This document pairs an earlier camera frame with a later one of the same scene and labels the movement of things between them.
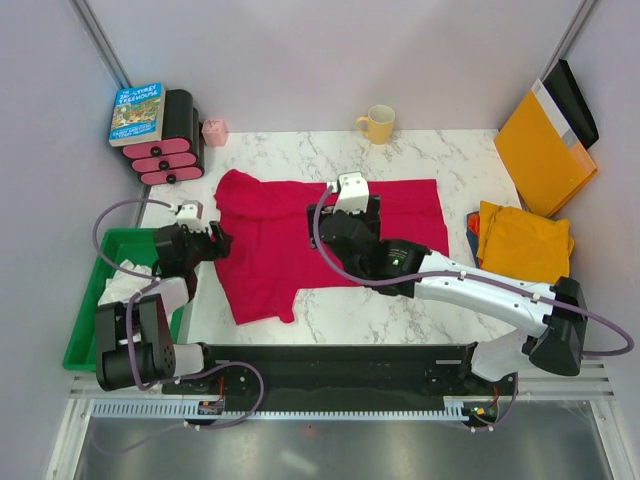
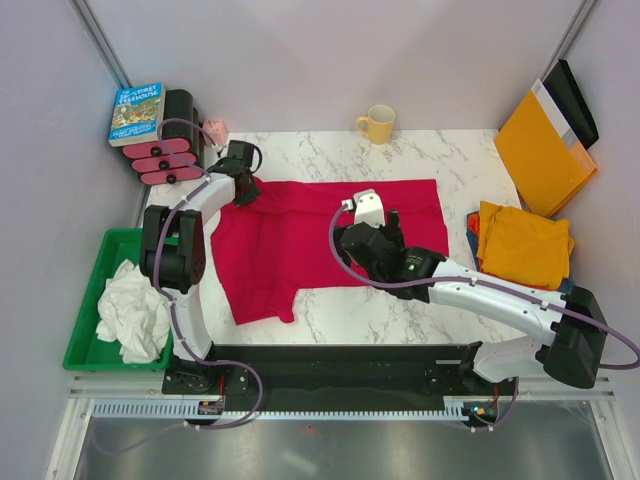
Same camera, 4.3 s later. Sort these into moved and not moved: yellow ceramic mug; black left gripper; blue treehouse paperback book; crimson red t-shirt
Moved: black left gripper
Not moved: yellow ceramic mug; crimson red t-shirt; blue treehouse paperback book
